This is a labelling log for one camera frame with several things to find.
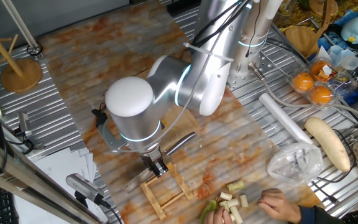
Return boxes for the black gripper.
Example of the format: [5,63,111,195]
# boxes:
[140,152,170,177]

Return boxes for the steel cleaver knife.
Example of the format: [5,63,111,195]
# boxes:
[124,131,198,194]

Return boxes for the dark sleeved person right hand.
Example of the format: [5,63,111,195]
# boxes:
[255,187,303,224]

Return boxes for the wooden knife rack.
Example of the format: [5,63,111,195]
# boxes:
[140,161,195,221]

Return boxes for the green scallion leaf bunch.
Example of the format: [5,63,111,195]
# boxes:
[199,199,218,223]

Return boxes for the pale green scallion piece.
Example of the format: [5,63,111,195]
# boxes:
[226,180,246,192]

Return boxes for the orange marble pattern mat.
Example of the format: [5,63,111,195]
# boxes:
[38,4,327,224]

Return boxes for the white paper stack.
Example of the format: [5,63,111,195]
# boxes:
[13,147,113,224]

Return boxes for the white plastic wrap roll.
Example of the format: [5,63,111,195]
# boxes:
[259,92,314,146]

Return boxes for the clear plastic bag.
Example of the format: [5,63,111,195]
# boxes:
[267,142,324,187]

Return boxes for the wooden stand with round base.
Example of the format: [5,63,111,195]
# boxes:
[0,0,44,94]

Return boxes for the orange fruit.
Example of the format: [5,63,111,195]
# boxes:
[310,60,331,79]
[310,85,333,106]
[291,72,314,93]

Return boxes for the white daikon radish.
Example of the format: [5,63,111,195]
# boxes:
[304,116,351,173]

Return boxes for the wooden disc holder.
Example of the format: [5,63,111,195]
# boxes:
[284,0,339,59]

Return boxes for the clear plastic fruit container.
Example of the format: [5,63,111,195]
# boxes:
[288,57,352,110]

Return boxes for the clear plastic cups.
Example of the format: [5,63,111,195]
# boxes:
[317,45,358,72]

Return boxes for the light blue plush toy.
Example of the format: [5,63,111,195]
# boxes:
[340,16,358,44]

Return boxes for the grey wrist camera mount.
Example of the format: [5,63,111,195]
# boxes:
[96,119,127,153]

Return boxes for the black camera cable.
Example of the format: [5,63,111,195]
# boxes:
[99,198,124,224]

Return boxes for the silver camera with black mount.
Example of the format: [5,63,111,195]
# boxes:
[65,173,106,207]

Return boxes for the black round cable plug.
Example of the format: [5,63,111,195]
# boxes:
[91,104,108,128]

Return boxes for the white cable tie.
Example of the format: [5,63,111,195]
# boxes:
[183,42,235,63]

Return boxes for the aluminium frame beam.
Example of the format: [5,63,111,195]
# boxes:
[0,132,105,224]

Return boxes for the grey hose with metal connector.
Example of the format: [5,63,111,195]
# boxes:
[248,62,358,124]

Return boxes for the small silver camera on clamp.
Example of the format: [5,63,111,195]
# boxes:
[17,111,34,138]

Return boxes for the thin black dangling cable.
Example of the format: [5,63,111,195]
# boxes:
[245,0,262,58]

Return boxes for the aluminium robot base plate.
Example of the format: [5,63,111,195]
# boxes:
[227,46,276,89]

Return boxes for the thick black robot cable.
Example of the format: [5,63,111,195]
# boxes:
[192,0,245,41]
[196,0,252,47]

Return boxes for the white stand leg with ring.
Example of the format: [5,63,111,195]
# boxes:
[0,0,44,57]

